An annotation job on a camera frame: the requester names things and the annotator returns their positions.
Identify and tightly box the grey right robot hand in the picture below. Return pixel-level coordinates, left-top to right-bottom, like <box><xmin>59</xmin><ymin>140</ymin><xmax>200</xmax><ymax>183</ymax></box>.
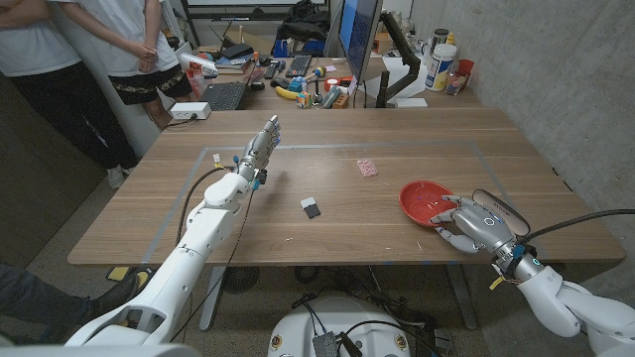
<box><xmin>429</xmin><ymin>193</ymin><xmax>530</xmax><ymax>277</ymax></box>

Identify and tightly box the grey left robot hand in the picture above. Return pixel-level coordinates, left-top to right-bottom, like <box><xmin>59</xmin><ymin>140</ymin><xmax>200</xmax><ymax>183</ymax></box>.
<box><xmin>233</xmin><ymin>114</ymin><xmax>283</xmax><ymax>190</ymax></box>

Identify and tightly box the red bowl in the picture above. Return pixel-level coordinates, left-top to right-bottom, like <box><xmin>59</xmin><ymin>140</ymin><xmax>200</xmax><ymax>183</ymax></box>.
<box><xmin>398</xmin><ymin>179</ymin><xmax>457</xmax><ymax>228</ymax></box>

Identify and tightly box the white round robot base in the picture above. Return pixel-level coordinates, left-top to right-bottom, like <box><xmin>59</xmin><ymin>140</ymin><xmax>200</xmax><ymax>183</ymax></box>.
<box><xmin>267</xmin><ymin>296</ymin><xmax>412</xmax><ymax>357</ymax></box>

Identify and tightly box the black and white battery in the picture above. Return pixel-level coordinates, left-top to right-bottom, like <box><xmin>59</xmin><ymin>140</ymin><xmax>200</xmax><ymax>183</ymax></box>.
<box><xmin>300</xmin><ymin>196</ymin><xmax>321</xmax><ymax>220</ymax></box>

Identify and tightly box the beige oval case black rim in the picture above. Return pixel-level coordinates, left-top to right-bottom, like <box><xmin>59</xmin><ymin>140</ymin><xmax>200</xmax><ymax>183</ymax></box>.
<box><xmin>471</xmin><ymin>188</ymin><xmax>532</xmax><ymax>237</ymax></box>

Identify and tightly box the black laptop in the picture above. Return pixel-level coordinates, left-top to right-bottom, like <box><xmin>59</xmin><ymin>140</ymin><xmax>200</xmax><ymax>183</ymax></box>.
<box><xmin>196</xmin><ymin>68</ymin><xmax>267</xmax><ymax>112</ymax></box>

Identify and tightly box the grey table leg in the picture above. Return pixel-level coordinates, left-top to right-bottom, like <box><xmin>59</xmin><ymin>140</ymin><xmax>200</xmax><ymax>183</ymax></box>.
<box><xmin>198</xmin><ymin>266</ymin><xmax>227</xmax><ymax>332</ymax></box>
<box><xmin>444</xmin><ymin>262</ymin><xmax>478</xmax><ymax>331</ymax></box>

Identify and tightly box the stack of books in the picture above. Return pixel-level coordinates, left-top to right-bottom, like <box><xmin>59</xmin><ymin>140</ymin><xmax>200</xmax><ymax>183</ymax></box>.
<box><xmin>213</xmin><ymin>53</ymin><xmax>255</xmax><ymax>75</ymax></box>

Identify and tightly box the black keyboard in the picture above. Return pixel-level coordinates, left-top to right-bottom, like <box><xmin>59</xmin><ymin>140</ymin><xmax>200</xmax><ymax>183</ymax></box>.
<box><xmin>285</xmin><ymin>54</ymin><xmax>314</xmax><ymax>78</ymax></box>

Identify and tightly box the black flat device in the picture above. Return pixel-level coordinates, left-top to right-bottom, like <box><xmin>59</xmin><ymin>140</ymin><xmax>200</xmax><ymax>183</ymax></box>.
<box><xmin>220</xmin><ymin>43</ymin><xmax>255</xmax><ymax>60</ymax></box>

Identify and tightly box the white snack bag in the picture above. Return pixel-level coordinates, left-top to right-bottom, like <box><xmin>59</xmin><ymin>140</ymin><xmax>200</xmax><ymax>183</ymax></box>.
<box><xmin>178</xmin><ymin>52</ymin><xmax>219</xmax><ymax>78</ymax></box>

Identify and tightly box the pink patterned packet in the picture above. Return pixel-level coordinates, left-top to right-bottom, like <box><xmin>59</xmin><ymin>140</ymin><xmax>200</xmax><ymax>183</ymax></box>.
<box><xmin>356</xmin><ymin>158</ymin><xmax>379</xmax><ymax>179</ymax></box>

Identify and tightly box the blue bin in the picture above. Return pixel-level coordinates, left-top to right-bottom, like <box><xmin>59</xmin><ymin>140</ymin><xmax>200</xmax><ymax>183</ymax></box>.
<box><xmin>272</xmin><ymin>38</ymin><xmax>326</xmax><ymax>59</ymax></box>

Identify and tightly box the round black floor fan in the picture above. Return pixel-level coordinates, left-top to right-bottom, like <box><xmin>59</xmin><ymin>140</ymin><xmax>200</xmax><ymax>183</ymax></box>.
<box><xmin>221</xmin><ymin>266</ymin><xmax>261</xmax><ymax>296</ymax></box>

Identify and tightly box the black backpack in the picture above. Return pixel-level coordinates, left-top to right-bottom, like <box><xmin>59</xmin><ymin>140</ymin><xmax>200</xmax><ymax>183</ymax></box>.
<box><xmin>275</xmin><ymin>0</ymin><xmax>331</xmax><ymax>44</ymax></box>

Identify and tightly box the clear glass jar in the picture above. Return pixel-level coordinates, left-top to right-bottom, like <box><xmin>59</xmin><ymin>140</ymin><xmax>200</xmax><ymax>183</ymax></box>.
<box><xmin>444</xmin><ymin>68</ymin><xmax>470</xmax><ymax>96</ymax></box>

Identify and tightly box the computer monitor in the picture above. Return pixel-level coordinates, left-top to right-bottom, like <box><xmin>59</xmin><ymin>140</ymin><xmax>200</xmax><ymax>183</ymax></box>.
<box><xmin>337</xmin><ymin>0</ymin><xmax>384</xmax><ymax>83</ymax></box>

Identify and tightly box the red cup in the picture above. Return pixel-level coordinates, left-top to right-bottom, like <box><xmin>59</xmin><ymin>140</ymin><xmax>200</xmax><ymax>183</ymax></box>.
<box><xmin>455</xmin><ymin>59</ymin><xmax>475</xmax><ymax>90</ymax></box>

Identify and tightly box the white paper sheet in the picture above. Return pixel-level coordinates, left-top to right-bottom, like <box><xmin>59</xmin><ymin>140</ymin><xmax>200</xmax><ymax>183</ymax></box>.
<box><xmin>381</xmin><ymin>55</ymin><xmax>429</xmax><ymax>100</ymax></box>

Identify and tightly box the white tub blue label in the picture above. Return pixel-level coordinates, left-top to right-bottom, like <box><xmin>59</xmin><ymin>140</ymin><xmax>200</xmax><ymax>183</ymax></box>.
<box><xmin>425</xmin><ymin>43</ymin><xmax>458</xmax><ymax>92</ymax></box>

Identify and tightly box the cardboard box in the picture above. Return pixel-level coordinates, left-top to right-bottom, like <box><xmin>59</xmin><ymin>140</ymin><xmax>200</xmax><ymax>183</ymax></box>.
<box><xmin>372</xmin><ymin>31</ymin><xmax>394</xmax><ymax>55</ymax></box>

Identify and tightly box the person in camouflage shorts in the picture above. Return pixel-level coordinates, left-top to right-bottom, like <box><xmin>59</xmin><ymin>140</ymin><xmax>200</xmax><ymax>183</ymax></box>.
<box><xmin>49</xmin><ymin>0</ymin><xmax>194</xmax><ymax>130</ymax></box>

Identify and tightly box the person in black trousers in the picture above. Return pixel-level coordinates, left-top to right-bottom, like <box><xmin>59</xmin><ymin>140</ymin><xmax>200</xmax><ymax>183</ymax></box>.
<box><xmin>0</xmin><ymin>0</ymin><xmax>141</xmax><ymax>189</ymax></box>

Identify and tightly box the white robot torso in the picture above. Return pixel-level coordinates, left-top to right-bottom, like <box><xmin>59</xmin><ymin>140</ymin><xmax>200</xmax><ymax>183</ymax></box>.
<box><xmin>0</xmin><ymin>343</ymin><xmax>202</xmax><ymax>357</ymax></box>

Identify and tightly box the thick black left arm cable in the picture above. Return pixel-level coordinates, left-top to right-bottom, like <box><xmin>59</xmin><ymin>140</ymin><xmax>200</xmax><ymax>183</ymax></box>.
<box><xmin>176</xmin><ymin>165</ymin><xmax>239</xmax><ymax>245</ymax></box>

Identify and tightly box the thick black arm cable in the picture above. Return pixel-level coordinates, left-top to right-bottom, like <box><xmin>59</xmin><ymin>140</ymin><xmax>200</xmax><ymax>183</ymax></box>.
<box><xmin>518</xmin><ymin>207</ymin><xmax>635</xmax><ymax>245</ymax></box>
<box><xmin>176</xmin><ymin>165</ymin><xmax>239</xmax><ymax>245</ymax></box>

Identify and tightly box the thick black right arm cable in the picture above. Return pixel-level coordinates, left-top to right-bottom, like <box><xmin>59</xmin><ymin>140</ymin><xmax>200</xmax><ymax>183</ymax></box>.
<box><xmin>518</xmin><ymin>207</ymin><xmax>635</xmax><ymax>245</ymax></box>

